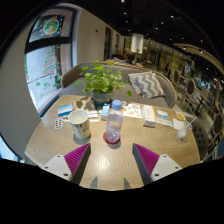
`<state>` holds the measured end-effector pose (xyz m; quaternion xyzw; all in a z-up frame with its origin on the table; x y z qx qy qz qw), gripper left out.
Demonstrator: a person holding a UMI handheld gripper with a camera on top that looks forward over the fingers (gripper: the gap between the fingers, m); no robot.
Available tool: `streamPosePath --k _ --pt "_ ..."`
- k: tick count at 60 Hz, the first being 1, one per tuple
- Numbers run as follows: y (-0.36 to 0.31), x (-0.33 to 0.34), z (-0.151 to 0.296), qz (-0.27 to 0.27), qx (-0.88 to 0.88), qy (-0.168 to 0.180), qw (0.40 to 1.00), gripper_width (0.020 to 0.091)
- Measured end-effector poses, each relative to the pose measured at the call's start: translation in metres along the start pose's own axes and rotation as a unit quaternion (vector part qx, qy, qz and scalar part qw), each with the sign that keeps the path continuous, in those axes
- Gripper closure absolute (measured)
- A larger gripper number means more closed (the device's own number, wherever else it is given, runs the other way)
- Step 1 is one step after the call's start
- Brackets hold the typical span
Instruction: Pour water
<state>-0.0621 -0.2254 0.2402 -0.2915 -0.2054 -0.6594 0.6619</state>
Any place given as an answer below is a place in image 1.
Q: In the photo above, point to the blue white flat box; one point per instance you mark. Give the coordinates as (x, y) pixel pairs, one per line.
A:
(65, 110)

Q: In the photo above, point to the curved grey sofa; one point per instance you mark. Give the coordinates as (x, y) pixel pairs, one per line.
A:
(133, 96)

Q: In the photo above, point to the small light blue carton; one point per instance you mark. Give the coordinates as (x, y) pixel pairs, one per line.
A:
(105, 111)

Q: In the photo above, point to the grey tufted armchair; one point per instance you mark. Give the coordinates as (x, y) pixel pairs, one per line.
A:
(200, 133)

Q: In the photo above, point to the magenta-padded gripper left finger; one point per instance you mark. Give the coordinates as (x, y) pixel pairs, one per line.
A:
(75, 159)

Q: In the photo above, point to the group of dining chairs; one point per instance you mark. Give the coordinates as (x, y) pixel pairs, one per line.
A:
(190, 86)

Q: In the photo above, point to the yellow printed card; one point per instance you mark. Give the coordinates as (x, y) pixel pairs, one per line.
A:
(180, 116)

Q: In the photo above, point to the grey white chevron cushion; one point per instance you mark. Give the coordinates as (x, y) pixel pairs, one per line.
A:
(146, 85)

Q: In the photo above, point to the white napkin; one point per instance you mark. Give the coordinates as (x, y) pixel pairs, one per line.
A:
(178, 124)

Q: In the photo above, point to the group of ceiling lights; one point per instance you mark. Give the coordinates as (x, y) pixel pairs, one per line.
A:
(172, 16)

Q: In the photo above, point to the green potted plant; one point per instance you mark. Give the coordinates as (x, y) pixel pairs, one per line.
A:
(100, 80)

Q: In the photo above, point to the small white blue packet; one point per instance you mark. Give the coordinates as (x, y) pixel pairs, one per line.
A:
(162, 114)

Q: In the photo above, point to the clear plastic cup with straw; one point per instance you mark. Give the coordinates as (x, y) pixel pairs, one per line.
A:
(182, 131)

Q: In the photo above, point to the person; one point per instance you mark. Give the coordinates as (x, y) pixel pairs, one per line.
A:
(130, 57)

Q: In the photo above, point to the white printed mug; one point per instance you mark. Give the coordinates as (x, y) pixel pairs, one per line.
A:
(80, 125)

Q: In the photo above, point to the blister pill pack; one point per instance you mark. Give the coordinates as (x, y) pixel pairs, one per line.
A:
(59, 123)

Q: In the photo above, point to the clear blue-capped water bottle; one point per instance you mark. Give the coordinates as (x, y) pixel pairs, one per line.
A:
(114, 125)

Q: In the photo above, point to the flat round red coaster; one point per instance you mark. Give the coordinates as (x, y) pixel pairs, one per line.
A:
(105, 138)

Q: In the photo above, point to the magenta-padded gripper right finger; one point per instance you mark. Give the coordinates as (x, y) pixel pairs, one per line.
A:
(148, 159)

